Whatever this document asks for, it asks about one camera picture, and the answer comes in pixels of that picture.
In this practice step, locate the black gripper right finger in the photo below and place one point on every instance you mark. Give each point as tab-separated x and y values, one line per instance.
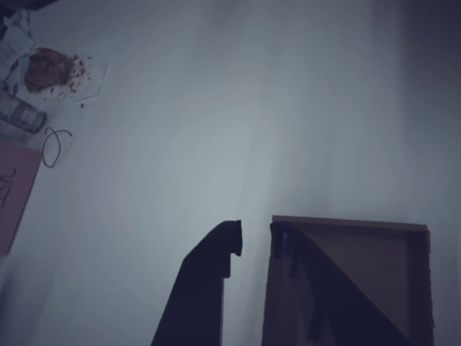
342	306

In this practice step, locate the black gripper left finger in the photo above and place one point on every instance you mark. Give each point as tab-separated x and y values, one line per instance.
201	288

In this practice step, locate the open brown cardboard box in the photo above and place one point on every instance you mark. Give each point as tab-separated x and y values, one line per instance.
378	252

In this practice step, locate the pink notebook with scribble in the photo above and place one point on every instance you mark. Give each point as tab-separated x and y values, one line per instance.
14	198

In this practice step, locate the grey printed drink can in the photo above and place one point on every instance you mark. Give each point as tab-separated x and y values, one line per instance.
21	113

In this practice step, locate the brown bitten pastry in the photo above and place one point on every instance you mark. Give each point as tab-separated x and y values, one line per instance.
45	72

